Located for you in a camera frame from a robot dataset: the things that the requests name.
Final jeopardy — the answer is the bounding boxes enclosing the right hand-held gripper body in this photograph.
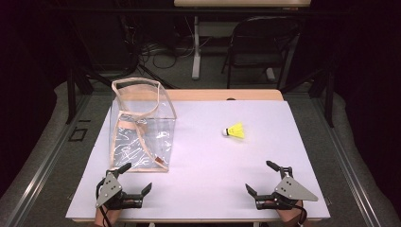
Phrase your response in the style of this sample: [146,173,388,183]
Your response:
[254,166,319,211]

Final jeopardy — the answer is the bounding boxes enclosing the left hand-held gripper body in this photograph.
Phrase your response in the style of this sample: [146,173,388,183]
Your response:
[95,169,145,211]

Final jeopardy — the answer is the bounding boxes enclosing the transparent bag with beige trim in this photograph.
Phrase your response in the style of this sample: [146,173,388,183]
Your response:
[109,77,178,173]

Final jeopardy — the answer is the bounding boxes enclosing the yellow shuttlecock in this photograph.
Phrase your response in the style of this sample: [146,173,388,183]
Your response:
[221,122,246,140]

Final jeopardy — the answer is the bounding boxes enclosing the person's right hand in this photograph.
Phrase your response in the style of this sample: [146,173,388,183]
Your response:
[276,203,305,227]

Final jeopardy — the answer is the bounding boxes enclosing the person's left hand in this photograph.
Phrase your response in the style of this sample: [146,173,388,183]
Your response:
[94,207,121,227]

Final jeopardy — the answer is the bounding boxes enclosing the white table sheet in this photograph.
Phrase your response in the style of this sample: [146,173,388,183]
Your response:
[65,99,331,221]

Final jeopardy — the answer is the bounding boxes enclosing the black metal stand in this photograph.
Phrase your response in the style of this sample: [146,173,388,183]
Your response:
[65,66,96,125]
[310,69,336,129]

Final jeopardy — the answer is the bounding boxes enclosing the black folding chair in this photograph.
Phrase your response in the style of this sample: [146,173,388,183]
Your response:
[221,15,301,91]

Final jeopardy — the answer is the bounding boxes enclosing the white-legged desk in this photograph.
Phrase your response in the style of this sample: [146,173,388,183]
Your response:
[173,0,312,81]

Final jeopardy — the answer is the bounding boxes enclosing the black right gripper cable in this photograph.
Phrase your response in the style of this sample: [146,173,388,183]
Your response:
[295,201,308,227]

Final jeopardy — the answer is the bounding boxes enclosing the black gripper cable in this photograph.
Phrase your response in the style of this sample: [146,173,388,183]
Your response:
[295,201,308,227]
[96,178,113,227]

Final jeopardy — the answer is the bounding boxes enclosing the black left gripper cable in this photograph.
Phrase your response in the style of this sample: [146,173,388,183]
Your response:
[96,178,113,227]

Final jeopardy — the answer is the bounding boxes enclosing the aluminium floor rail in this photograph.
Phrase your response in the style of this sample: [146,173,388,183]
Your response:
[310,94,393,227]
[4,94,93,227]

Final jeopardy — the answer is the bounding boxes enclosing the bundle of floor cables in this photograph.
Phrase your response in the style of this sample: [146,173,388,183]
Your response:
[126,17,197,70]

